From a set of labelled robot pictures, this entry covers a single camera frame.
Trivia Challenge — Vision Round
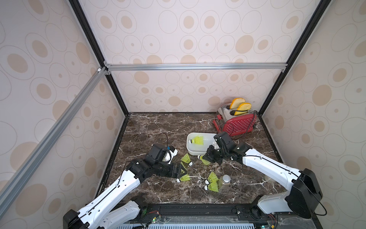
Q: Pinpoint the red toaster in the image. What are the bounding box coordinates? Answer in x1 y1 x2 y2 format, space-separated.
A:
213 104 258 136

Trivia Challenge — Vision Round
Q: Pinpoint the glass spice jar silver lid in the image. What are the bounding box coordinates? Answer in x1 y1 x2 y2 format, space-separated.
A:
217 175 231 192

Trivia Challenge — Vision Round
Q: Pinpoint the yellow shuttlecock six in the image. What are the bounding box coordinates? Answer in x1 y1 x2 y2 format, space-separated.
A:
181 153 193 167

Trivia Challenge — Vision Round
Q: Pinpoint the yellow shuttlecock seven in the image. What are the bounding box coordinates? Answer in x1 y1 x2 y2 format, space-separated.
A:
198 155 211 166

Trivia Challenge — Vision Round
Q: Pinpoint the aluminium frame bar left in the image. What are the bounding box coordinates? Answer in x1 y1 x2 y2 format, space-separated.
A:
1 67 107 218

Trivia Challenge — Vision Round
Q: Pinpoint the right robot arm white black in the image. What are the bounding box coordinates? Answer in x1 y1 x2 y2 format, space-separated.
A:
200 132 323 220

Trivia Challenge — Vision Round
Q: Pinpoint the aluminium frame bar rear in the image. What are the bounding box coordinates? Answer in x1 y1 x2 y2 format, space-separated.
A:
106 63 287 71

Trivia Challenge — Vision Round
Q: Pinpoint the yellow shuttlecock eight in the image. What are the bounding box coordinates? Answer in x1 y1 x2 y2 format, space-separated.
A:
205 171 219 185

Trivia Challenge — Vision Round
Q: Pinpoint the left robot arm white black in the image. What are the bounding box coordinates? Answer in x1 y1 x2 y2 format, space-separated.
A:
63 144 187 229

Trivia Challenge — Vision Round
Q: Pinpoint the aluminium frame bar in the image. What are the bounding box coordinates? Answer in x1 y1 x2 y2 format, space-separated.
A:
1 67 107 218
106 63 287 71

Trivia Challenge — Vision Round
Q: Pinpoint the yellow shuttlecock two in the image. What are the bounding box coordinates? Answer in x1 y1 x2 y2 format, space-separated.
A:
190 135 204 146

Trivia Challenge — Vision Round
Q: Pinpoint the yellow bread slice front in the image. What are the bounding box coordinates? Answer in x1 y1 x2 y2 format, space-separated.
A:
234 103 252 115

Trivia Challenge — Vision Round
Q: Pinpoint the yellow bread slice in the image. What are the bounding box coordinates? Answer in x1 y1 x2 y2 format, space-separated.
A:
229 98 246 109
234 103 252 115

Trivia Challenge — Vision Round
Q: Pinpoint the yellow shuttlecock one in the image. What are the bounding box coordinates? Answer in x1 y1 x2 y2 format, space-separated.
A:
204 182 219 192

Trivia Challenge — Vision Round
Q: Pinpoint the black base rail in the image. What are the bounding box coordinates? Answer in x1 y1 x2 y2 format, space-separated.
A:
117 204 322 229

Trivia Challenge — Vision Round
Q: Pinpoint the white plastic storage box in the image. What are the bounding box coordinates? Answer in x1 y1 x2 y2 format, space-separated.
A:
186 133 219 156

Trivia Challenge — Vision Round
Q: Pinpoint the yellow shuttlecock four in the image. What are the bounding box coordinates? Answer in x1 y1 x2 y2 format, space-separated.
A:
176 174 191 183

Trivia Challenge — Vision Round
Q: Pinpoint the yellow bread slice rear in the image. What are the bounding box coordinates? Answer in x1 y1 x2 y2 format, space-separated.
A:
229 98 246 109

